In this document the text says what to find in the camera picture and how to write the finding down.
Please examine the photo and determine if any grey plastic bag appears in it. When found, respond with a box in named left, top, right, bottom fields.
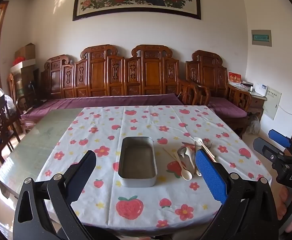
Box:
left=246, top=114, right=261, bottom=134

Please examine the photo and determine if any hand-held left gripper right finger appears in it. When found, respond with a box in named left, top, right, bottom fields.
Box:
left=195, top=148, right=279, bottom=240

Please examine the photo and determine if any white cardboard box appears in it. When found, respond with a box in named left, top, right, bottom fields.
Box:
left=10, top=59, right=36, bottom=74

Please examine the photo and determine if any brown cardboard box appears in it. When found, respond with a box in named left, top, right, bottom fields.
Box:
left=14, top=43, right=36, bottom=60

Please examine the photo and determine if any white tabletop device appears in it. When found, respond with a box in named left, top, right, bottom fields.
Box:
left=252, top=82, right=269, bottom=97

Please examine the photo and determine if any wooden side table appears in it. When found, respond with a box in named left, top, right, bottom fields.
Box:
left=229, top=84, right=265, bottom=120

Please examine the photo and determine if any white plastic bag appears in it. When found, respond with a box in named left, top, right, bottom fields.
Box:
left=0, top=87, right=16, bottom=110

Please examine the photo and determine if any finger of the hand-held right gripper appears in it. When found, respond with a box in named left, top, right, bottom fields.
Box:
left=269, top=129, right=292, bottom=157
left=253, top=137, right=285, bottom=165

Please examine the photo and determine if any person's right hand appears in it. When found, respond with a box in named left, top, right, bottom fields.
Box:
left=276, top=187, right=292, bottom=233

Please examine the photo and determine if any strawberry print tablecloth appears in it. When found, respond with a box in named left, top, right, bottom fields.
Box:
left=35, top=105, right=272, bottom=232

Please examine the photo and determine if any light wooden chopstick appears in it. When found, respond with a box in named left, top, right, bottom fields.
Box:
left=162, top=147, right=187, bottom=169
left=201, top=146, right=216, bottom=162

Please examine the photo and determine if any green wall panel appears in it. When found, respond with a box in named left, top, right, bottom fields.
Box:
left=251, top=29, right=272, bottom=47

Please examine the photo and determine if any white electrical panel door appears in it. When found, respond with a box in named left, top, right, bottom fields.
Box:
left=263, top=85, right=282, bottom=120

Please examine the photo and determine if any carved wooden sofa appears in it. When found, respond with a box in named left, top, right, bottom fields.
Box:
left=40, top=44, right=199, bottom=105

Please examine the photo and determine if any carved wooden armchair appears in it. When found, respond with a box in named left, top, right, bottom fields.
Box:
left=178, top=50, right=252, bottom=135

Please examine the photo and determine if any rectangular metal tray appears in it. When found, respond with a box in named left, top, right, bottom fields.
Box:
left=118, top=136, right=158, bottom=188

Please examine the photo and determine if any red box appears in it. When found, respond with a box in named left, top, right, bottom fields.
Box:
left=228, top=71, right=242, bottom=85

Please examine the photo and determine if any cream plastic spoon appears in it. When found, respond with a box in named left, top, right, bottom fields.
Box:
left=174, top=154, right=193, bottom=181

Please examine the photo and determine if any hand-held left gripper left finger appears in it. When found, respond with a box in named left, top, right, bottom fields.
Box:
left=13, top=150, right=97, bottom=240

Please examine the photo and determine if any dark wooden chair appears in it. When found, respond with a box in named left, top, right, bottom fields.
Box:
left=0, top=105, right=21, bottom=178

